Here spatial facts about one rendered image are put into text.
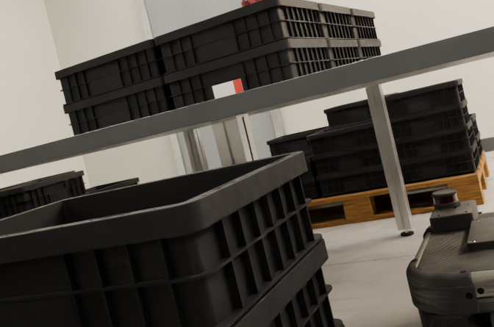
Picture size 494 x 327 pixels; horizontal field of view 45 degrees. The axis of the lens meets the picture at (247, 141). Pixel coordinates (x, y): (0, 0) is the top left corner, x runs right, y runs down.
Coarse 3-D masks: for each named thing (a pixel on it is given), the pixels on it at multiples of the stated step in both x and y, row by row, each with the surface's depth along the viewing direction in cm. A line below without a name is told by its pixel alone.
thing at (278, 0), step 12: (264, 0) 150; (276, 0) 149; (288, 0) 155; (300, 0) 162; (228, 12) 155; (240, 12) 154; (252, 12) 152; (192, 24) 161; (204, 24) 159; (216, 24) 158; (168, 36) 165; (180, 36) 163
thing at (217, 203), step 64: (128, 192) 83; (192, 192) 79; (256, 192) 58; (0, 256) 55; (64, 256) 53; (128, 256) 50; (192, 256) 48; (256, 256) 58; (320, 256) 70; (0, 320) 57; (64, 320) 54; (128, 320) 52; (192, 320) 49; (256, 320) 53; (320, 320) 68
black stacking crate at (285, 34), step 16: (256, 16) 153; (272, 16) 151; (288, 16) 156; (304, 16) 166; (208, 32) 160; (224, 32) 158; (240, 32) 155; (256, 32) 154; (272, 32) 151; (288, 32) 154; (304, 32) 163; (320, 32) 172; (176, 48) 166; (192, 48) 163; (208, 48) 160; (224, 48) 158; (240, 48) 157; (176, 64) 166; (192, 64) 164
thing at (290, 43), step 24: (264, 48) 152; (288, 48) 152; (312, 48) 166; (192, 72) 163; (216, 72) 161; (240, 72) 158; (264, 72) 154; (288, 72) 151; (312, 72) 163; (192, 96) 165
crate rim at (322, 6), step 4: (320, 4) 176; (324, 4) 179; (328, 4) 182; (320, 8) 176; (324, 8) 178; (328, 8) 181; (332, 8) 184; (336, 8) 188; (340, 8) 191; (344, 8) 195; (348, 8) 199; (340, 12) 191; (344, 12) 194; (348, 12) 198
